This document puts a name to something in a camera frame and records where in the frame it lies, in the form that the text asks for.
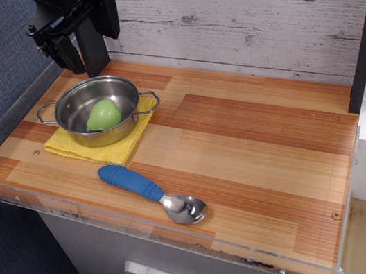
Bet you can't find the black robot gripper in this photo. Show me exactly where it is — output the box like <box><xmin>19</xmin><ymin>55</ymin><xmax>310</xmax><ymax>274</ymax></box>
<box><xmin>26</xmin><ymin>0</ymin><xmax>120</xmax><ymax>75</ymax></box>

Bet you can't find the green toy pear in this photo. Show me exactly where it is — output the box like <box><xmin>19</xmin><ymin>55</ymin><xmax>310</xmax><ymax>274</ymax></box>
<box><xmin>87</xmin><ymin>99</ymin><xmax>122</xmax><ymax>131</ymax></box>

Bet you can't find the stainless steel pot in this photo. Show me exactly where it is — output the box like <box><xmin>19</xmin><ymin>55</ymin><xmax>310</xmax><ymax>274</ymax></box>
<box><xmin>37</xmin><ymin>75</ymin><xmax>161</xmax><ymax>148</ymax></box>

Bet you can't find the clear acrylic counter guard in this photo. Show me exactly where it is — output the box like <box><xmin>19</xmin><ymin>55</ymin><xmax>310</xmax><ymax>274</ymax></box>
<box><xmin>0</xmin><ymin>61</ymin><xmax>358</xmax><ymax>274</ymax></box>

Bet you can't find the yellow dish cloth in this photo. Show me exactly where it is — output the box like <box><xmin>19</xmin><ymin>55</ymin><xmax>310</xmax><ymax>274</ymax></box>
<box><xmin>44</xmin><ymin>112</ymin><xmax>153</xmax><ymax>166</ymax></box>

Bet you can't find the grey toy fridge cabinet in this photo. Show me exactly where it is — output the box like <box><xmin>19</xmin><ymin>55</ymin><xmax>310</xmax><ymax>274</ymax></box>
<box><xmin>37</xmin><ymin>169</ymin><xmax>312</xmax><ymax>274</ymax></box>

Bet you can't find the blue handled metal spoon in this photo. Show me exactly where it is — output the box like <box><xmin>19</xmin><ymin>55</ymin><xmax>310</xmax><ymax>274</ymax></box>
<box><xmin>98</xmin><ymin>165</ymin><xmax>209</xmax><ymax>225</ymax></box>

